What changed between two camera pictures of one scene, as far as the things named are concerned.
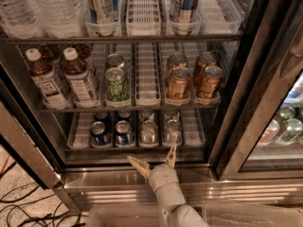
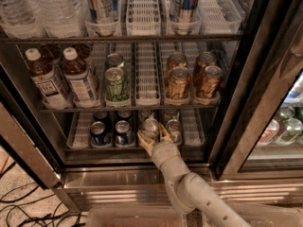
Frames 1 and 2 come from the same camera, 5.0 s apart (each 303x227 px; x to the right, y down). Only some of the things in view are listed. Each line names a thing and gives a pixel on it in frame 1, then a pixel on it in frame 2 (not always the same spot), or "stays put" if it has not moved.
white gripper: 162,175 → 163,151
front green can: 116,86 stays put
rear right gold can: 204,60 stays put
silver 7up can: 149,132 stays put
